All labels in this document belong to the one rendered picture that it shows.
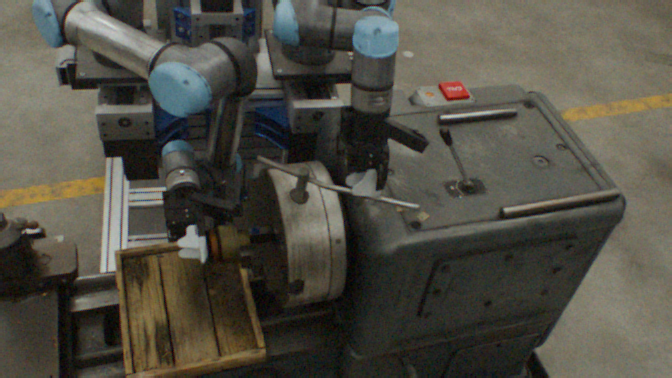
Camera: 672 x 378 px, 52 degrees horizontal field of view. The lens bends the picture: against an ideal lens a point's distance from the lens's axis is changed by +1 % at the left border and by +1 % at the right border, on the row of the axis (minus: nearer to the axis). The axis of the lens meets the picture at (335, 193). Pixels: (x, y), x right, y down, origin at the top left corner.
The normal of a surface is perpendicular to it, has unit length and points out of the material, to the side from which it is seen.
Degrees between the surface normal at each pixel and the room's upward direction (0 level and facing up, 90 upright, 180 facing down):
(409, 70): 0
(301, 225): 34
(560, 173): 0
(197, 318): 0
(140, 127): 90
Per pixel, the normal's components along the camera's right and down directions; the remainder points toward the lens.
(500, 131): 0.11, -0.69
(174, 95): -0.51, 0.56
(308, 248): 0.29, 0.12
